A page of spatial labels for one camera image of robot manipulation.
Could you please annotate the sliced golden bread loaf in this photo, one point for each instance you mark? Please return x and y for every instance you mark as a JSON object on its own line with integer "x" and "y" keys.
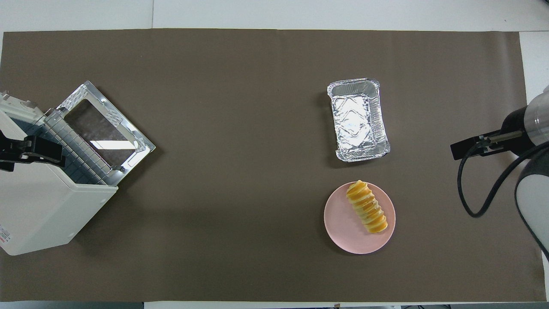
{"x": 366, "y": 208}

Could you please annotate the red printed oven label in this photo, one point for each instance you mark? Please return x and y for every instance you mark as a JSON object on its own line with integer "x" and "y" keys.
{"x": 3, "y": 236}

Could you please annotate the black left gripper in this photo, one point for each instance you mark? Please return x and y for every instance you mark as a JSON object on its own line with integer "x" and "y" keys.
{"x": 15, "y": 150}

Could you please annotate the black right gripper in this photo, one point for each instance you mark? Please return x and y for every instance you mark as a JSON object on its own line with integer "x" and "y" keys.
{"x": 489, "y": 143}

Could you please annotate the aluminium foil baking tray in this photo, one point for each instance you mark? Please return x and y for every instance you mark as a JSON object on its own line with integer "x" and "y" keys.
{"x": 358, "y": 124}

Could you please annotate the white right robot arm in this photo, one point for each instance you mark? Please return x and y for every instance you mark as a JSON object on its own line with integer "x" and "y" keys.
{"x": 536, "y": 201}

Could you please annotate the round pink plate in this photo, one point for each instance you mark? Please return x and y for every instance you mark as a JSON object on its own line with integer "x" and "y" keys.
{"x": 343, "y": 227}

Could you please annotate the white toaster oven body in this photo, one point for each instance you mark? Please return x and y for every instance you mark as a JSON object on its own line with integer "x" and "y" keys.
{"x": 38, "y": 201}

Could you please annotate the large brown table mat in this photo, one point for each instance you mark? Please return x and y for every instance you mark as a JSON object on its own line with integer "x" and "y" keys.
{"x": 240, "y": 128}

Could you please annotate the chrome framed glass oven door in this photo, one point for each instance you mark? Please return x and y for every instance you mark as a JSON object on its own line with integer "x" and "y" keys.
{"x": 96, "y": 124}

